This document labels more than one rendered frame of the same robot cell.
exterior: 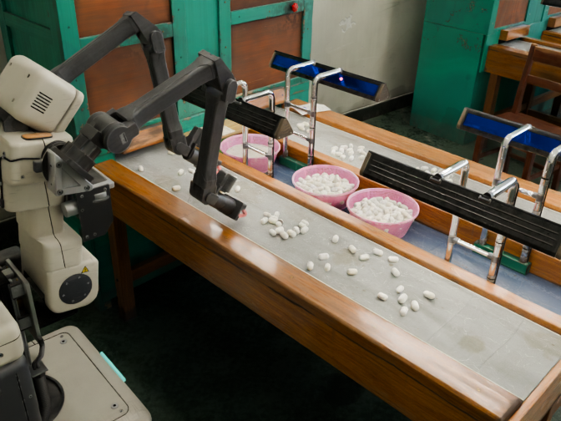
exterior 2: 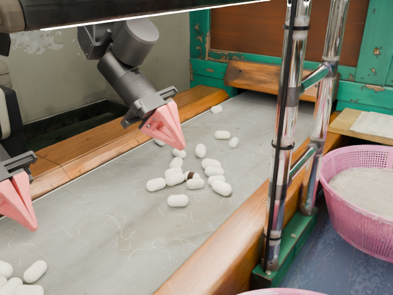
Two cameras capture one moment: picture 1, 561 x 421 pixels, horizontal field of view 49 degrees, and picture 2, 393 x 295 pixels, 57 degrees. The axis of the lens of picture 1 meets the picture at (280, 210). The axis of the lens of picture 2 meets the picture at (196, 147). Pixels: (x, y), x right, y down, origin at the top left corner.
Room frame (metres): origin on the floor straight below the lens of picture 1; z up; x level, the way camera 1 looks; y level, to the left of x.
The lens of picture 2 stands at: (2.04, -0.31, 1.08)
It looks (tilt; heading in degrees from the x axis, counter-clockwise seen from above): 26 degrees down; 81
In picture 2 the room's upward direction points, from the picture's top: straight up
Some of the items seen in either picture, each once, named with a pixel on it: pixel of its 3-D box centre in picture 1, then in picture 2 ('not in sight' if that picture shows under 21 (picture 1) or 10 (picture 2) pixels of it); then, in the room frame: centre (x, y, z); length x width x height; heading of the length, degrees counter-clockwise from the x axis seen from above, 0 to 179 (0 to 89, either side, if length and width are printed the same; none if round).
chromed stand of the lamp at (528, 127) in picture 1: (524, 197); not in sight; (1.81, -0.82, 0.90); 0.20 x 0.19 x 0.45; 46
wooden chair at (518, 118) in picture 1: (525, 127); not in sight; (3.57, -1.51, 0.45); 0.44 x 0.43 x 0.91; 37
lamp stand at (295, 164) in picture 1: (311, 118); not in sight; (2.48, -0.12, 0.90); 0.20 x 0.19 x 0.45; 46
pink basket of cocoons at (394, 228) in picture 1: (381, 215); not in sight; (1.96, -0.38, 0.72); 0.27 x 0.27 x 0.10
